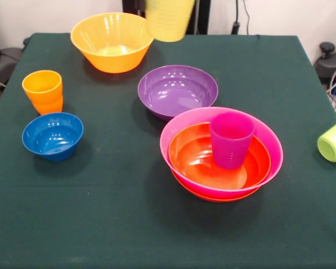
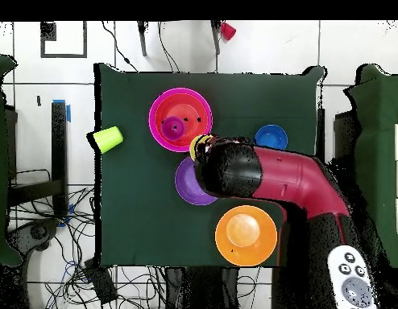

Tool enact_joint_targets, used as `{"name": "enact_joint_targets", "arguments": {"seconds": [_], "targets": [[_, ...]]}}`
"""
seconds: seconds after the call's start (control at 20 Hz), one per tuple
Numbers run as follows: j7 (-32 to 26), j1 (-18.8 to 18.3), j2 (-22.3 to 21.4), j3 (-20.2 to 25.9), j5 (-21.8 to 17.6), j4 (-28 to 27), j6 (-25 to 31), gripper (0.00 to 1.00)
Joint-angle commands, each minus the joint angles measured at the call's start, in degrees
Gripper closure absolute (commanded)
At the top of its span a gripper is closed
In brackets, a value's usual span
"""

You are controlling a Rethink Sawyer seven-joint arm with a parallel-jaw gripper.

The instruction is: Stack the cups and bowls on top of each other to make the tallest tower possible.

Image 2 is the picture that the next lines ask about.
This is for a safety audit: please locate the yellow plastic cup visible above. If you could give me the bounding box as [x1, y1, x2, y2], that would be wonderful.
[189, 134, 215, 162]

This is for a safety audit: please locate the red plastic bowl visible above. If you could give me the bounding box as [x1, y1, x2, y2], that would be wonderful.
[154, 93, 209, 147]

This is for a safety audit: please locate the purple plastic cup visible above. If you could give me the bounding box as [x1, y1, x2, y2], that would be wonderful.
[160, 115, 187, 142]

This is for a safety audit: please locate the purple plastic bowl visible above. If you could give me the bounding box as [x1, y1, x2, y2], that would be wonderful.
[174, 156, 218, 206]

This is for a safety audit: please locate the large pink plastic bowl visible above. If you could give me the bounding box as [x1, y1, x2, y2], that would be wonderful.
[148, 87, 214, 153]

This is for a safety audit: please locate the large orange plastic bowl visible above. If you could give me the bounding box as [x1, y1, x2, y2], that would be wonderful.
[214, 204, 278, 267]

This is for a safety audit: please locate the small blue plastic bowl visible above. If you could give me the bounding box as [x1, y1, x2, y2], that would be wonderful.
[254, 124, 289, 151]

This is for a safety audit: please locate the lime green plastic cup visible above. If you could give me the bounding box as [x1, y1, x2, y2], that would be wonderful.
[92, 126, 124, 154]

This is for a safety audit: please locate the dark green table cloth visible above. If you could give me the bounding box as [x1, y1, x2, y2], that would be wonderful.
[93, 62, 325, 269]

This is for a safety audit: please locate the black tripod leg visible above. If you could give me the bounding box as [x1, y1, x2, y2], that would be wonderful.
[210, 20, 222, 56]
[137, 20, 149, 57]

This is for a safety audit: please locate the black metal stand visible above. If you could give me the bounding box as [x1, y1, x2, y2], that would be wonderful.
[315, 108, 326, 160]
[6, 101, 68, 217]

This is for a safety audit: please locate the red plastic cup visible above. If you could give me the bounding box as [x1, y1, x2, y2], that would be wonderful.
[220, 21, 238, 42]

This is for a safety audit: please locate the blue tape strip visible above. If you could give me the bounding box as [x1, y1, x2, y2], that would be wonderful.
[52, 99, 72, 123]

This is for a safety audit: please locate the black power strip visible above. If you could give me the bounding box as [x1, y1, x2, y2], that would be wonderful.
[83, 258, 118, 305]

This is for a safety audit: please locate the thin black cable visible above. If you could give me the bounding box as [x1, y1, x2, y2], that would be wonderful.
[157, 20, 181, 73]

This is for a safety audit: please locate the black cable with plug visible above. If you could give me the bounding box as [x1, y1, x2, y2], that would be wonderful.
[101, 20, 139, 72]

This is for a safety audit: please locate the tangle of cables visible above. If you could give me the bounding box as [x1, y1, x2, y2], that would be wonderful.
[8, 168, 168, 309]

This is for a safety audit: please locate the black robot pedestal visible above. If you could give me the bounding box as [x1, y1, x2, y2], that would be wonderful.
[164, 266, 241, 309]

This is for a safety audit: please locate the black square floor frame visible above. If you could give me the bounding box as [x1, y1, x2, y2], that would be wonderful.
[39, 20, 88, 59]

